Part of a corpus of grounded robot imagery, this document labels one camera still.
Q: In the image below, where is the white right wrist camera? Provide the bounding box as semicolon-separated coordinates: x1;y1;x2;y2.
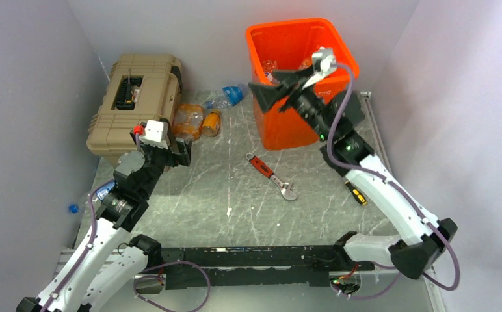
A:
302;46;336;89

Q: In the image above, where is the small orange juice bottle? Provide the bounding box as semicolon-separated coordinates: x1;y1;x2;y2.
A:
202;109;221;137

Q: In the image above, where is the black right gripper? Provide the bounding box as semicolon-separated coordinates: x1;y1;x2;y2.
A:
248;65;334;140

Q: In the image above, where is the clear bottle blue label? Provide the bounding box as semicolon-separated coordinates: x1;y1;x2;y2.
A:
203;83;249;110

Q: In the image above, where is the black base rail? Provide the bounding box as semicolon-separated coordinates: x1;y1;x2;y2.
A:
141;245;374;290

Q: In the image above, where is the tan plastic toolbox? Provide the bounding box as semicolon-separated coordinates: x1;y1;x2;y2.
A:
86;53;183;166

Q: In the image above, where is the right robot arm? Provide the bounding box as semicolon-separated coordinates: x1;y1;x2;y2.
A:
248;68;458;280

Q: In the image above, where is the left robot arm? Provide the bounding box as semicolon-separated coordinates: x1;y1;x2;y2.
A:
16;139;192;311

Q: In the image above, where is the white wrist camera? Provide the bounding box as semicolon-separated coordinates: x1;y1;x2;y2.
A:
302;46;336;89
132;120;170;149

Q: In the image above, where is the red adjustable wrench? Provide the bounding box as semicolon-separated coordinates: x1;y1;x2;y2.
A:
246;153;297;202

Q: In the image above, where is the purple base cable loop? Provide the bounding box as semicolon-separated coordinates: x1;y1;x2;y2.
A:
132;260;211;312

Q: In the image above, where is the large orange label bottle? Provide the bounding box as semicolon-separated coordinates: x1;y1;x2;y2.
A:
172;103;204;141

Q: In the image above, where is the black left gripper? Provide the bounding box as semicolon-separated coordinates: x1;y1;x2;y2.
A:
131;131;191;198

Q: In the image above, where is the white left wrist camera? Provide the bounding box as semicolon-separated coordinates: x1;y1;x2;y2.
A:
132;120;170;149

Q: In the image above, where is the orange plastic bin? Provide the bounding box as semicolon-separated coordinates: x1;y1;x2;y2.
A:
245;18;361;151

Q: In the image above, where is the yellow handle screwdriver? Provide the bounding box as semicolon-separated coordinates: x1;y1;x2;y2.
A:
345;181;367;206

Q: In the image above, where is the clear bottle blue cap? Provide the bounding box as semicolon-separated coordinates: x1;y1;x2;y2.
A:
68;180;115;214

